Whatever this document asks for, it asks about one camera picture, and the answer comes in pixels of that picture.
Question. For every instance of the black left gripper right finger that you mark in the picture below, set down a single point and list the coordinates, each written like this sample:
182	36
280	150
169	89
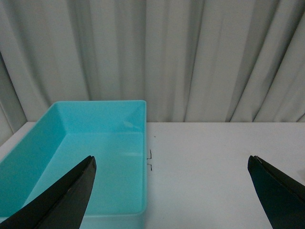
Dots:
282	198

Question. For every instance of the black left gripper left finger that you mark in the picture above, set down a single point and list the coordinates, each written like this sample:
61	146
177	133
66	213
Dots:
62	205

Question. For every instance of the grey white curtain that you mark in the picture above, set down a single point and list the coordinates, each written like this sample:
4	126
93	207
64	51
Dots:
190	60

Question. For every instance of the turquoise plastic bin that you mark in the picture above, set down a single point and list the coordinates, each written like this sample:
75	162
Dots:
113	132

